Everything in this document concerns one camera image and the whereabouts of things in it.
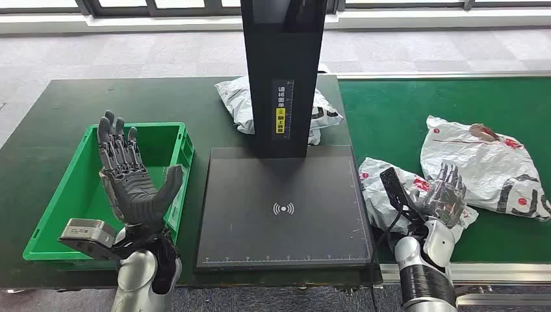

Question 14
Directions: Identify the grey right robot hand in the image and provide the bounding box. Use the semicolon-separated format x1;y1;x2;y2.
419;161;468;229

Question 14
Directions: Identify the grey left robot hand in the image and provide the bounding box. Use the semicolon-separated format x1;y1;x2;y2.
96;110;185;229

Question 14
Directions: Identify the white parcel bag brown tear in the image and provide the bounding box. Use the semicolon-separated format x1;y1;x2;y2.
420;114;551;222

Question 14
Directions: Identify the grey parcel bag red lettering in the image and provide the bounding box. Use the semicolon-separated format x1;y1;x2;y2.
358;157;480;242

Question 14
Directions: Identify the green conveyor belt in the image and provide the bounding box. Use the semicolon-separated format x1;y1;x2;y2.
337;76;551;265

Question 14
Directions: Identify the white parcel bag black print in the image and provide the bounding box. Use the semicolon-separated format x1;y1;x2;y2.
214;63;344;146

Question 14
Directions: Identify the black inbound scanner machine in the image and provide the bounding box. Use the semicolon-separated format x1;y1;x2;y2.
196;0;374;273

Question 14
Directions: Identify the green plastic crate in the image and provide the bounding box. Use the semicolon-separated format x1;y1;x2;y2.
22;122;196;271

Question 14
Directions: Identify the yellow black label strip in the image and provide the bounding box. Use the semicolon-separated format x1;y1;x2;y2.
271;79;295;141

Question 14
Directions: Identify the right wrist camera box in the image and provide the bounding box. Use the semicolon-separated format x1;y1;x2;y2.
379;166;425;225

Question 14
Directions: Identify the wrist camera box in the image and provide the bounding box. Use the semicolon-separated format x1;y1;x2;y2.
58;218;119;261
379;166;425;225

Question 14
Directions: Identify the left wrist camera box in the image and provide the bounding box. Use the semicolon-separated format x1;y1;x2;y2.
58;218;119;261

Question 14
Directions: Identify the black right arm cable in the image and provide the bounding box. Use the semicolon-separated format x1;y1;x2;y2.
368;206;407;312

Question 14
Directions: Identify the dark window frame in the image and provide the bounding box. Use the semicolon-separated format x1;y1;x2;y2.
0;0;551;18

